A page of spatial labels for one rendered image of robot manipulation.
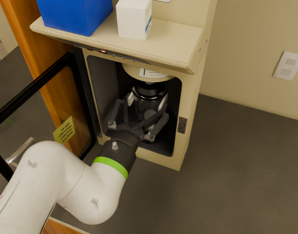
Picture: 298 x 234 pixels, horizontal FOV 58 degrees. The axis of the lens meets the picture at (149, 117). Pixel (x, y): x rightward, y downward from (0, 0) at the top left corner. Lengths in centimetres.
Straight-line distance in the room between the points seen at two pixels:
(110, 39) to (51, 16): 12
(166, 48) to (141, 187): 57
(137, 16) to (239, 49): 66
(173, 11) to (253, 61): 61
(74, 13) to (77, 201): 36
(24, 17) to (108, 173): 38
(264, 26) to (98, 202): 77
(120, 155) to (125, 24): 31
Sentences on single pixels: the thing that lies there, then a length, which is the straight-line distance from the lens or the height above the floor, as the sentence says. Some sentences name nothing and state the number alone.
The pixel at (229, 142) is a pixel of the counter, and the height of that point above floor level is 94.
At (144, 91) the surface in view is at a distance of 76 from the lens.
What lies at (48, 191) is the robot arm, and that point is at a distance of 54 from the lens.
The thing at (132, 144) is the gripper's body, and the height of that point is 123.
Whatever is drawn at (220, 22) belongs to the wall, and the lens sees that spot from 104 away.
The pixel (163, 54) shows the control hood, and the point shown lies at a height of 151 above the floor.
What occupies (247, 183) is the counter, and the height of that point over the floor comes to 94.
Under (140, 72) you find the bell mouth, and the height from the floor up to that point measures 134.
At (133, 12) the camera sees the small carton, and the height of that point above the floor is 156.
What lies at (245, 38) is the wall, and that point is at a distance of 106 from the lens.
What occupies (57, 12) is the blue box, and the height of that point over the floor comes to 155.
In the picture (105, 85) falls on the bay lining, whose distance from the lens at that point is 87.
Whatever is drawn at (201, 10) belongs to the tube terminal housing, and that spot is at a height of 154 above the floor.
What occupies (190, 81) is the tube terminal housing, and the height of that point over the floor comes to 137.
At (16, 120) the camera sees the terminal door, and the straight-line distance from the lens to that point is 65.
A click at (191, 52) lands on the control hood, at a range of 49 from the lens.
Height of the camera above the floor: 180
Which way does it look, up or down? 51 degrees down
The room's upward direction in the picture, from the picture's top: straight up
